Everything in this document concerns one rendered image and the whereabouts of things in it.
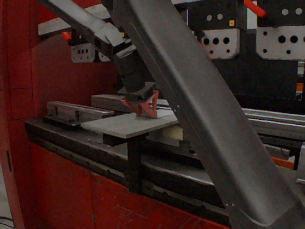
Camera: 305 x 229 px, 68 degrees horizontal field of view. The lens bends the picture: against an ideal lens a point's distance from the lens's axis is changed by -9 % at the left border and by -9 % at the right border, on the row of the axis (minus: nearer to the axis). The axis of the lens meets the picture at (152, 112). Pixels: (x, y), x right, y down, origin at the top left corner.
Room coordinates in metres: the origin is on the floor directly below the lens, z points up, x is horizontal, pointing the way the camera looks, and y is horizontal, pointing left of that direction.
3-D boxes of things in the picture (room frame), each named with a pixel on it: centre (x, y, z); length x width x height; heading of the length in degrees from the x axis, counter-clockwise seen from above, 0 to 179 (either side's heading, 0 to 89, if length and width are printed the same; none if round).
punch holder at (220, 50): (0.70, -0.18, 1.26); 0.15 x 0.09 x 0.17; 50
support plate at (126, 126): (0.70, 0.05, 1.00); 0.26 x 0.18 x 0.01; 140
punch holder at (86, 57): (1.08, 0.28, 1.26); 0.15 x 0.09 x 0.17; 50
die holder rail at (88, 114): (1.16, 0.38, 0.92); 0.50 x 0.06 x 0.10; 50
